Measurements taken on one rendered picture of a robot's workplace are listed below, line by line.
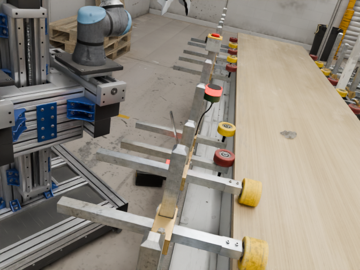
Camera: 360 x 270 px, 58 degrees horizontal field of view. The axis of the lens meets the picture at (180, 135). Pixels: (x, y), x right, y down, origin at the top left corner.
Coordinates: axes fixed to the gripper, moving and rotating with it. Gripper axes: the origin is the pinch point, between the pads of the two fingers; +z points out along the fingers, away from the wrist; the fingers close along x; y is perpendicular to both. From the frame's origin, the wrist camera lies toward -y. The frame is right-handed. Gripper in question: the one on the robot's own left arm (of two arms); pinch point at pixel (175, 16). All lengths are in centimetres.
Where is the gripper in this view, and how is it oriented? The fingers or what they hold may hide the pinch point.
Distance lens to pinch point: 139.8
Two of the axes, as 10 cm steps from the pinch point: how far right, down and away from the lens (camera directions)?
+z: -1.8, 8.6, 4.8
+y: -7.2, -4.5, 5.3
